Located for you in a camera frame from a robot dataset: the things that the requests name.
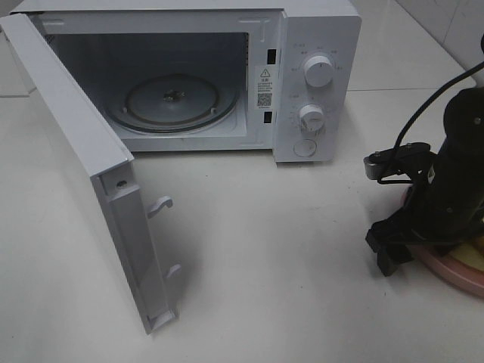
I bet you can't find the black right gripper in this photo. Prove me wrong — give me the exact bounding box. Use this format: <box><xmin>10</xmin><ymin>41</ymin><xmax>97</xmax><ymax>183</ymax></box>
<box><xmin>365</xmin><ymin>166</ymin><xmax>483</xmax><ymax>277</ymax></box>

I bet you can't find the pink round plate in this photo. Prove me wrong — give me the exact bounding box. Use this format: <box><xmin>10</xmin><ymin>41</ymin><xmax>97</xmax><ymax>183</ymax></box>
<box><xmin>400</xmin><ymin>185</ymin><xmax>484</xmax><ymax>295</ymax></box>

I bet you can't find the white bread sandwich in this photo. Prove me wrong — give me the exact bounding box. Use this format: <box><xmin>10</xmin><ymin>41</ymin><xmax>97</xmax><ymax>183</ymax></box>
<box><xmin>451</xmin><ymin>234</ymin><xmax>483</xmax><ymax>274</ymax></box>

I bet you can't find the round white door button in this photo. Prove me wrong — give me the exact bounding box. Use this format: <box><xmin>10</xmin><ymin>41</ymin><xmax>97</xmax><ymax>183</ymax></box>
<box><xmin>293</xmin><ymin>139</ymin><xmax>317</xmax><ymax>157</ymax></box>

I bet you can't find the white microwave door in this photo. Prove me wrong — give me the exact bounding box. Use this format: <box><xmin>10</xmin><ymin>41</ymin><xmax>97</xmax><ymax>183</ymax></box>
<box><xmin>1</xmin><ymin>14</ymin><xmax>180</xmax><ymax>334</ymax></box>

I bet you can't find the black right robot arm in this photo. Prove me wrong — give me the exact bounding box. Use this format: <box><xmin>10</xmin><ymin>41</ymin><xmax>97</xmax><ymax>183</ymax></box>
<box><xmin>364</xmin><ymin>64</ymin><xmax>483</xmax><ymax>277</ymax></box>

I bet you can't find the white lower microwave knob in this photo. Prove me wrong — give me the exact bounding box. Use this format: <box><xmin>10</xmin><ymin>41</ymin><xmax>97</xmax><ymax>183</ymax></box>
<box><xmin>299</xmin><ymin>104</ymin><xmax>325</xmax><ymax>132</ymax></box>

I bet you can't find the white microwave knob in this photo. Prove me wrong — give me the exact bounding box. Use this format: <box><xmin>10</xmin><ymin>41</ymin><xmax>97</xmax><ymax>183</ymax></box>
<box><xmin>303</xmin><ymin>54</ymin><xmax>334</xmax><ymax>88</ymax></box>
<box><xmin>299</xmin><ymin>104</ymin><xmax>325</xmax><ymax>132</ymax></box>

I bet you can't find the white upper microwave knob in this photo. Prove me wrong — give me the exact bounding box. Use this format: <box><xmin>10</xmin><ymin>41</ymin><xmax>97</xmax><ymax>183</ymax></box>
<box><xmin>303</xmin><ymin>54</ymin><xmax>334</xmax><ymax>88</ymax></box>

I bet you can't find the white microwave oven body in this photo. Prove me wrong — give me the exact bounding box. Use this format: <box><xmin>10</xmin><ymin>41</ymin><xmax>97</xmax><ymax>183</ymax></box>
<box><xmin>7</xmin><ymin>1</ymin><xmax>361</xmax><ymax>163</ymax></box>

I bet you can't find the white warning label sticker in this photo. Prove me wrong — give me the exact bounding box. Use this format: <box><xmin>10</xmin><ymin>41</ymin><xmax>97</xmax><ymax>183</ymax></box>
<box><xmin>254</xmin><ymin>65</ymin><xmax>278</xmax><ymax>110</ymax></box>

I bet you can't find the glass microwave turntable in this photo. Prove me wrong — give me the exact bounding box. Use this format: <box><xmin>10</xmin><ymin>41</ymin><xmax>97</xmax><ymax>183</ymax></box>
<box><xmin>105</xmin><ymin>73</ymin><xmax>240</xmax><ymax>134</ymax></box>

